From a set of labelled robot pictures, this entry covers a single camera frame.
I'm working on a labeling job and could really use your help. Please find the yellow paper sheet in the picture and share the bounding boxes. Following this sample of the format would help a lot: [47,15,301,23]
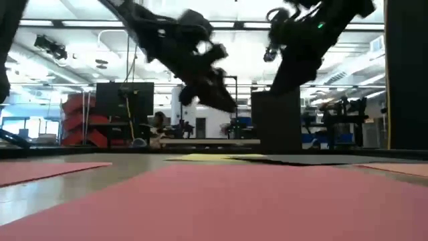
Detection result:
[165,153,268,163]

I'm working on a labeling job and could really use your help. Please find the black standing panel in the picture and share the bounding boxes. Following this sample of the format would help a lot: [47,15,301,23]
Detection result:
[250,89,302,153]

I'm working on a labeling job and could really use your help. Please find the black monitor screen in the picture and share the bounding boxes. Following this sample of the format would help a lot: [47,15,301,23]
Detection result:
[96,82,155,125]

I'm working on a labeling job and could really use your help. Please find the black robot workstation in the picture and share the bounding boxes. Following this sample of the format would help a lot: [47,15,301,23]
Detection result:
[319,96,370,150]

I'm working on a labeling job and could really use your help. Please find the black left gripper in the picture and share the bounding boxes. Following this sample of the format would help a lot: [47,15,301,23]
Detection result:
[150,36,237,113]

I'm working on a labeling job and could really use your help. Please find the red stacked bins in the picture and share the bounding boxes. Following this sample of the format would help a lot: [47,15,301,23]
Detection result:
[61,92,131,148]

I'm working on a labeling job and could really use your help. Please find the blue crate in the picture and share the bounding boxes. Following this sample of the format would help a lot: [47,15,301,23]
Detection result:
[300,132,355,145]

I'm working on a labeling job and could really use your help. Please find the black ceiling track light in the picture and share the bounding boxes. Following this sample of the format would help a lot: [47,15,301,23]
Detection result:
[263,48,278,64]
[33,35,68,60]

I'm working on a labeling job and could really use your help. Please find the yellow hanging cable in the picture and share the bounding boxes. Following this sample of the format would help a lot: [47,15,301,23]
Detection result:
[124,95,135,141]

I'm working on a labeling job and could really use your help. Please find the blue equipment cart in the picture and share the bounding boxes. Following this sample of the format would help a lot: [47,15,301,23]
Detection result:
[230,115,251,139]

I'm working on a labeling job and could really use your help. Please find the white column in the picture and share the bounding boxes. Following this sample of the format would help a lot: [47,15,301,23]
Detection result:
[171,86,197,127]

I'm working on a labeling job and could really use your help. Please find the black partition panel yellow edge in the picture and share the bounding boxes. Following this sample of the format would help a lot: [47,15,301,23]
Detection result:
[383,0,428,151]

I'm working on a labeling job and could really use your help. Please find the light wooden tabletop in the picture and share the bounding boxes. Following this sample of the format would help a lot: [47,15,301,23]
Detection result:
[159,139,261,146]

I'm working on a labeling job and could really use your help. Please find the person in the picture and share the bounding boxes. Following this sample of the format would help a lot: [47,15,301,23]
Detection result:
[150,111,170,148]

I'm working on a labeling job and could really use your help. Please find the red paper sheet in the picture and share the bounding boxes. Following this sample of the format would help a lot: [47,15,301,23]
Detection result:
[0,162,113,188]
[0,163,428,241]

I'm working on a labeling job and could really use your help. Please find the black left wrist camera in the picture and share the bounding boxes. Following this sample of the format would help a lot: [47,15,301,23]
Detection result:
[200,42,229,70]

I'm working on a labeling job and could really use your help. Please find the dark ceiling rail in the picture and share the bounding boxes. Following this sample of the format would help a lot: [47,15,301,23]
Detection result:
[18,19,385,31]

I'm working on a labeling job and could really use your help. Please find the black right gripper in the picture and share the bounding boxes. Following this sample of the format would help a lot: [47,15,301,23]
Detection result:
[269,13,339,95]

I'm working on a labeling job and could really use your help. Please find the orange paper sheet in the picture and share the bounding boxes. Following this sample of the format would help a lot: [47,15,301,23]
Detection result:
[354,163,428,178]

